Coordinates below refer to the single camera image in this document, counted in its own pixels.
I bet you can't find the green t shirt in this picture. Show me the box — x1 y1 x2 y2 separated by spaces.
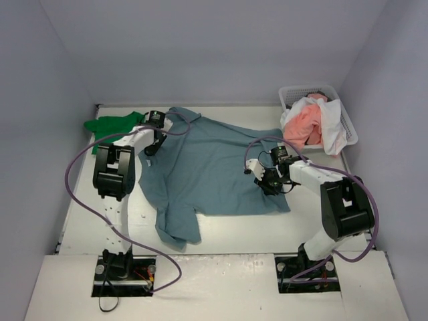
84 112 145 140

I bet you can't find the grey-blue t shirt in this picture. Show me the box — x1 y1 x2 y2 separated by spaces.
138 107 290 249

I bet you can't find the white laundry basket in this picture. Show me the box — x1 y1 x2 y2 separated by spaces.
278 84 358 146

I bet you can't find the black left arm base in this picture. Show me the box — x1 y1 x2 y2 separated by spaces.
91 257 156 298

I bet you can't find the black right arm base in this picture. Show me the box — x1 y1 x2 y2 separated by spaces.
274 255 341 294

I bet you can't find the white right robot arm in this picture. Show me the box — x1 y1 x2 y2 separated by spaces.
245 146 375 276

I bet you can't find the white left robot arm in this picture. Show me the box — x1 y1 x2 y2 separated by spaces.
93 110 172 281

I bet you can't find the pink t shirt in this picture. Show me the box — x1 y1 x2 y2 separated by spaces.
283 92 348 148

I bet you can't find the white t shirt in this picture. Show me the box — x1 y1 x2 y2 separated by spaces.
280 96 348 156

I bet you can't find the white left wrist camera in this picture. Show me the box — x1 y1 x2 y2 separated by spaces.
163 118 173 132

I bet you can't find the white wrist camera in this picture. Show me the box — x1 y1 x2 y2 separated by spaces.
163 118 173 132
244 158 266 181

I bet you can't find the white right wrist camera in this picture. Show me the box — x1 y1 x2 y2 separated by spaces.
244 158 266 181

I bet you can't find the black loop cable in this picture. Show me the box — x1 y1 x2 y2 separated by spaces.
98 280 120 314

